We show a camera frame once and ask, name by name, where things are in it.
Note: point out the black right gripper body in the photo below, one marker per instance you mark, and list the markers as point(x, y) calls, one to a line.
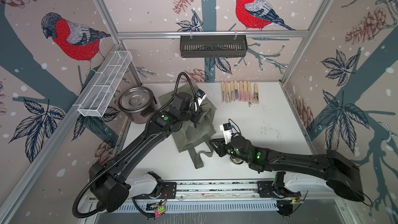
point(230, 150)

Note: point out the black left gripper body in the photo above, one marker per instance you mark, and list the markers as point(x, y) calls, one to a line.
point(195, 116)

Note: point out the olive green tote bag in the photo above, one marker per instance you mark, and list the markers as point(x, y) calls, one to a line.
point(187, 136)

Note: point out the grey white folding fan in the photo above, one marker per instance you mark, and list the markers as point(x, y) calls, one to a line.
point(256, 94)

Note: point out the purple folding fan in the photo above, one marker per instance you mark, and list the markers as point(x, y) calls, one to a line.
point(236, 90)

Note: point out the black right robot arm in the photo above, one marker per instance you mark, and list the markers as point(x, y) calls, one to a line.
point(340, 174)

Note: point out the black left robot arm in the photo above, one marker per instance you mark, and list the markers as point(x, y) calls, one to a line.
point(108, 182)

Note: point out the glass spice jar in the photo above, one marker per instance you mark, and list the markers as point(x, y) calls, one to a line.
point(236, 161)

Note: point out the black hanging shelf basket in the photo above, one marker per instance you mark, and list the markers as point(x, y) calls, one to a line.
point(217, 46)

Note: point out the pink circuit board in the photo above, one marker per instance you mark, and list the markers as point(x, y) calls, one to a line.
point(155, 210)

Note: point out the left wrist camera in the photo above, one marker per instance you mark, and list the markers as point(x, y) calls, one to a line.
point(200, 96)

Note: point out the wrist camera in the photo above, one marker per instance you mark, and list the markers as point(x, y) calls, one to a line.
point(200, 96)
point(229, 131)

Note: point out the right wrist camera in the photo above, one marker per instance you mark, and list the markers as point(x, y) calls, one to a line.
point(229, 131)

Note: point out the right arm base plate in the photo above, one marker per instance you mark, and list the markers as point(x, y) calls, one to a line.
point(274, 189)

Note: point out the aluminium mounting rail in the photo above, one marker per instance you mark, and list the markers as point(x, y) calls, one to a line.
point(233, 189)

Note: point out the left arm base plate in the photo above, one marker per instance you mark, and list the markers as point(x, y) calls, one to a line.
point(168, 191)

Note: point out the white wire mesh basket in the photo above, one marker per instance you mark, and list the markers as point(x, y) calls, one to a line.
point(99, 97)

